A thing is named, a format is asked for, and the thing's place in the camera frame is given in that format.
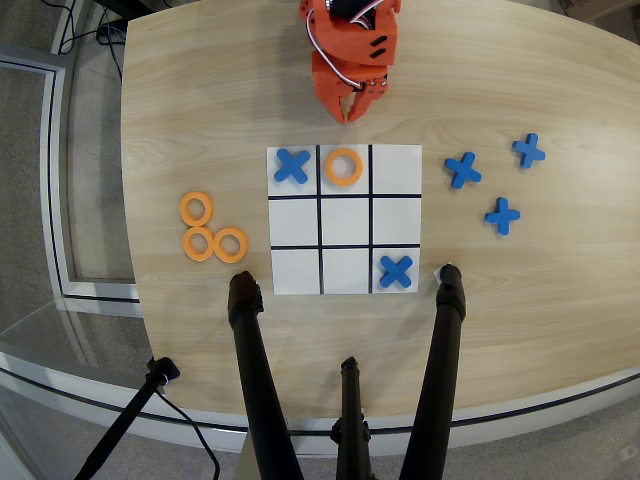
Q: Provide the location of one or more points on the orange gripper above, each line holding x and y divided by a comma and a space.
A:
334, 82

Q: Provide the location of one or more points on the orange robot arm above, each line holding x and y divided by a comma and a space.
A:
345, 37

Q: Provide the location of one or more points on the cardboard box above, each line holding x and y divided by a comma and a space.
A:
590, 7

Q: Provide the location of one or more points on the blue foam cross piece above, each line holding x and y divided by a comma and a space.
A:
463, 170
502, 216
396, 272
292, 166
528, 150

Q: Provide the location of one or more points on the white tic-tac-toe board sheet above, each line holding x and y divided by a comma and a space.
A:
345, 220

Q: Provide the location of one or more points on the small white tape piece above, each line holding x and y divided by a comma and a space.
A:
436, 274

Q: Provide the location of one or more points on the short black tripod leg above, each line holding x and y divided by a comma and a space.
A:
352, 425

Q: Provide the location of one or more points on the thin black stand pole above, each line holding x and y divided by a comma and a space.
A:
125, 420

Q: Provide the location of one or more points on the grey metal floor frame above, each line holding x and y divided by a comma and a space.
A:
55, 175

